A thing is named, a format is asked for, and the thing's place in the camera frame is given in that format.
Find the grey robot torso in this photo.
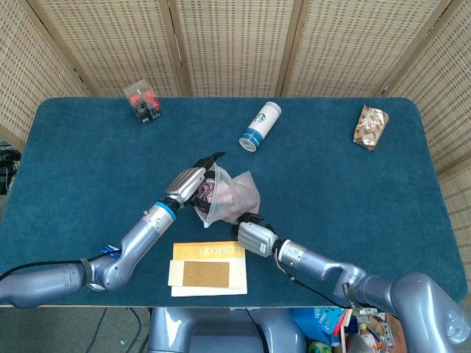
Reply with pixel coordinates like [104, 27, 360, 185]
[146, 307, 308, 353]

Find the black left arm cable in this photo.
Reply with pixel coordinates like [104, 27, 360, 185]
[0, 259, 91, 282]

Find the clear box of binder clips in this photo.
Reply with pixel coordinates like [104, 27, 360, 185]
[123, 79, 163, 125]

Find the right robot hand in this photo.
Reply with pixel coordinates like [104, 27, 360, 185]
[230, 212, 280, 258]

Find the box of assorted packets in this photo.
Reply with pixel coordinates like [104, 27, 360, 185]
[340, 308, 406, 353]

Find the clear plastic zip bag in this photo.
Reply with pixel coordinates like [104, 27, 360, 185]
[193, 163, 261, 229]

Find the brown and beige card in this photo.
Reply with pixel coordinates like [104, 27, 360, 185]
[168, 259, 247, 290]

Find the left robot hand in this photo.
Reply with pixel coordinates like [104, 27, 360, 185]
[164, 151, 226, 209]

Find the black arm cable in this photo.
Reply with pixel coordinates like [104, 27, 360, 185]
[0, 259, 91, 282]
[283, 271, 354, 308]

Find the wicker folding screen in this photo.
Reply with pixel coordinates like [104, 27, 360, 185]
[0, 0, 471, 306]

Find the black equipment with cables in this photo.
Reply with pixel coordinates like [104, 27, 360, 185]
[0, 141, 19, 196]

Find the white Starbucks tumbler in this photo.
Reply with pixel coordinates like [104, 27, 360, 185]
[238, 101, 283, 154]

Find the orange Lexicon notebook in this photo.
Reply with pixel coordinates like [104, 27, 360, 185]
[171, 240, 248, 297]

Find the gold foil snack packet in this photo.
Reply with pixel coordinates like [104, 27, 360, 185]
[352, 104, 390, 152]

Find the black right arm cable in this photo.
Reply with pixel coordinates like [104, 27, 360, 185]
[283, 271, 354, 308]

